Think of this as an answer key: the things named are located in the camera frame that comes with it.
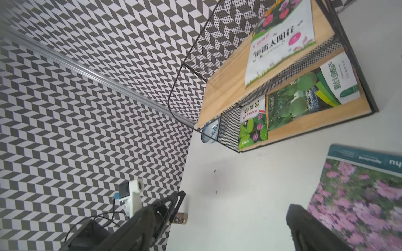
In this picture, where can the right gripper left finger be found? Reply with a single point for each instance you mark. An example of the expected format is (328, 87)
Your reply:
(134, 235)

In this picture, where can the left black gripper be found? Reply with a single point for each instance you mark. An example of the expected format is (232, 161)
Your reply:
(91, 233)

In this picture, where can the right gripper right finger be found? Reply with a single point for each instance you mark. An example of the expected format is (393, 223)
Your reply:
(309, 234)

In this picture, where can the pink flower seed bag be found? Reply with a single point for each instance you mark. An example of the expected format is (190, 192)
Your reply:
(359, 198)

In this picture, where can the red-white label seed bag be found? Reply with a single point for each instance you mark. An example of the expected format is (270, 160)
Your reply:
(253, 123)

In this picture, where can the green leaf seed bag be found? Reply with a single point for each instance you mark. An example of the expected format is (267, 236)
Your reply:
(330, 85)

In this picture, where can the black wire two-tier shelf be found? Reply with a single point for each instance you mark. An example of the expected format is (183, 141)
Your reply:
(226, 93)

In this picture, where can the mixed flower white seed bag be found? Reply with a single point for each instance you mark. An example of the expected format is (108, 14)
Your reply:
(285, 29)

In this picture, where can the small spice jar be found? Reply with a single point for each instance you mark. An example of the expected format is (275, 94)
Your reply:
(180, 218)

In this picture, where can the blue white porcelain bowl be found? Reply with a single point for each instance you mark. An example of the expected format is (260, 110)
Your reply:
(210, 131)

